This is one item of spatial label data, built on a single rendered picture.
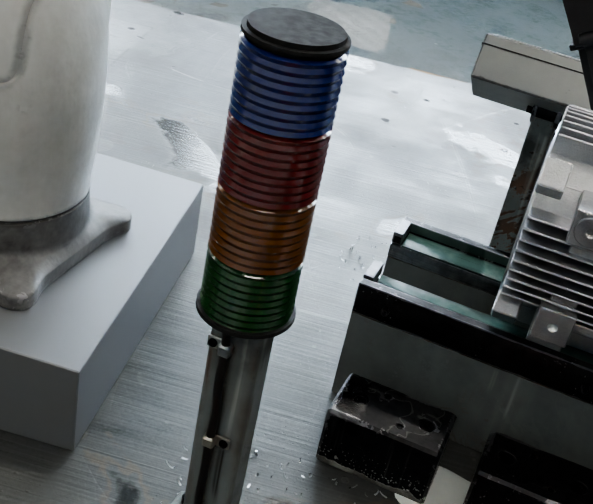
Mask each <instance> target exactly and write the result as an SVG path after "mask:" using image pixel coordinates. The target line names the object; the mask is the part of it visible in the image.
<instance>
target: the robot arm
mask: <svg viewBox="0 0 593 504"><path fill-rule="evenodd" d="M562 1H563V4H564V8H565V12H566V16H567V19H568V23H569V27H570V31H571V35H572V42H571V44H570V46H569V48H570V51H575V50H578V51H579V56H580V61H581V65H582V70H583V75H584V80H585V84H586V89H587V94H588V98H589V103H590V108H591V110H592V111H593V0H562ZM110 12H111V0H0V306H1V307H3V308H5V309H8V310H13V311H20V310H26V309H28V308H31V307H32V306H33V305H34V304H35V303H36V302H37V300H38V298H39V296H40V294H41V293H42V291H43V290H44V289H45V288H46V287H47V286H49V285H50V284H51V283H53V282H54V281H55V280H56V279H58V278H59V277H60V276H62V275H63V274H64V273H65V272H67V271H68V270H69V269H71V268H72V267H73V266H75V265H76V264H77V263H78V262H80V261H81V260H82V259H84V258H85V257H86V256H87V255H89V254H90V253H91V252H93V251H94V250H95V249H97V248H98V247H99V246H100V245H102V244H103V243H104V242H106V241H107V240H109V239H111V238H113V237H116V236H119V235H122V234H124V233H126V232H128V231H129V230H130V228H131V221H132V215H131V212H130V211H129V210H128V209H127V208H125V207H123V206H121V205H118V204H114V203H111V202H107V201H104V200H100V199H97V198H95V197H92V196H90V182H91V175H92V169H93V165H94V160H95V156H96V152H97V147H98V140H99V134H100V129H101V123H102V115H103V107H104V99H105V90H106V78H107V66H108V46H109V20H110Z"/></svg>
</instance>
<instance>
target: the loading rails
mask: <svg viewBox="0 0 593 504"><path fill-rule="evenodd" d="M391 241H392V242H391V244H390V247H389V251H388V256H387V259H386V263H385V266H384V270H383V274H382V276H380V274H381V272H382V269H383V265H384V264H383V263H381V262H379V261H376V260H374V261H373V262H372V264H371V265H370V266H369V268H368V269H367V271H366V272H365V274H364V275H363V278H362V279H361V280H360V282H359V284H358V288H357V292H356V296H355V300H354V304H353V308H352V312H351V316H350V320H349V324H348V327H347V331H346V335H345V339H344V343H343V347H342V351H341V355H340V359H339V362H338V366H337V370H336V374H335V378H334V382H333V386H332V392H335V393H337V394H338V392H339V391H340V389H341V388H342V386H343V384H344V383H345V381H346V379H347V378H348V376H349V375H350V374H352V373H354V374H357V375H359V376H362V377H364V378H367V379H369V380H372V381H374V382H377V383H379V384H382V385H384V386H386V387H389V388H391V389H394V390H396V391H399V392H401V393H404V394H405V395H407V396H409V397H411V398H414V399H416V400H420V401H423V402H426V403H428V404H431V405H433V406H436V407H438V408H441V409H443V410H446V411H448V412H451V413H453V414H455V415H456V417H457V418H456V421H455V424H454V427H453V429H452V432H451V435H450V438H449V440H451V441H454V442H456V443H459V444H461V445H463V446H466V447H468V448H471V449H473V450H476V451H478V452H480V453H482V452H483V449H484V446H485V444H486V441H487V439H488V436H489V434H490V433H493V432H498V433H502V434H505V435H507V436H510V437H512V438H515V439H517V440H520V441H522V442H525V443H527V444H529V445H531V446H534V447H536V448H538V449H540V450H543V451H546V452H549V453H551V454H554V455H556V456H559V457H562V458H564V459H567V460H569V461H572V462H574V463H577V464H579V465H582V466H584V467H587V468H589V469H591V470H593V354H590V353H587V352H585V351H582V350H579V349H576V348H574V347H571V346H568V345H566V347H565V348H561V351H560V352H559V351H556V350H553V349H551V348H548V347H545V346H543V345H540V344H537V343H535V342H532V341H530V340H527V339H526V336H527V333H528V330H529V327H530V325H529V324H526V323H523V322H520V321H517V320H516V322H515V323H514V324H512V323H509V322H506V321H503V320H501V319H498V318H495V317H492V316H491V315H490V314H491V310H492V307H493V304H494V301H495V299H496V296H497V293H498V290H499V288H500V285H501V282H502V279H503V276H504V273H505V270H506V267H507V264H508V261H509V258H510V255H511V254H510V253H507V252H505V251H502V250H499V249H496V248H493V247H491V246H488V245H485V244H482V243H479V242H477V241H474V240H471V239H468V238H465V237H463V236H460V235H457V234H454V233H451V232H449V231H446V230H443V229H440V228H437V227H435V226H432V225H429V224H426V223H423V222H421V221H418V220H415V219H412V218H410V217H407V216H405V218H404V219H403V220H402V221H401V222H400V224H399V225H398V227H397V228H396V229H395V231H394V233H393V237H392V240H391Z"/></svg>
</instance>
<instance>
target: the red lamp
mask: <svg viewBox="0 0 593 504"><path fill-rule="evenodd" d="M332 130H333V128H332V129H331V130H330V131H329V132H328V133H326V134H324V135H321V136H318V137H314V138H308V139H286V138H279V137H274V136H270V135H266V134H263V133H260V132H257V131H255V130H252V129H250V128H248V127H247V126H245V125H243V124H242V123H240V122H239V121H238V120H237V119H236V118H234V117H233V115H232V114H231V113H230V111H229V107H228V115H227V123H226V126H225V133H224V141H223V148H222V156H221V159H220V166H219V173H218V181H219V183H220V185H221V187H222V188H223V189H224V190H225V191H226V192H227V193H228V194H230V195H231V196H233V197H234V198H236V199H238V200H240V201H242V202H244V203H246V204H249V205H252V206H255V207H259V208H263V209H270V210H292V209H298V208H302V207H305V206H307V205H309V204H311V203H313V202H314V201H315V200H316V199H317V197H318V195H319V189H320V185H321V180H322V174H323V171H324V165H325V163H326V156H327V152H328V151H327V150H328V148H329V141H330V139H331V133H332Z"/></svg>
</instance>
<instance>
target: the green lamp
mask: <svg viewBox="0 0 593 504"><path fill-rule="evenodd" d="M303 263H304V261H303ZM303 263H302V264H301V265H300V266H299V267H298V268H296V269H295V270H293V271H291V272H288V273H284V274H279V275H254V274H249V273H245V272H242V271H239V270H236V269H234V268H231V267H229V266H228V265H226V264H224V263H223V262H221V261H220V260H219V259H217V258H216V257H215V256H214V255H213V253H212V252H211V250H210V248H209V245H208V247H207V252H206V258H205V265H204V271H203V278H202V285H201V292H200V298H201V305H202V308H203V310H204V311H205V313H206V314H207V315H208V316H209V317H210V318H211V319H212V320H214V321H215V322H217V323H219V324H220V325H222V326H224V327H227V328H230V329H232V330H236V331H241V332H248V333H263V332H269V331H272V330H275V329H278V328H280V327H282V326H283V325H284V324H286V323H287V322H288V320H289V319H290V317H291V315H292V313H293V310H294V305H295V300H296V296H297V291H298V285H299V283H300V277H301V272H302V269H303Z"/></svg>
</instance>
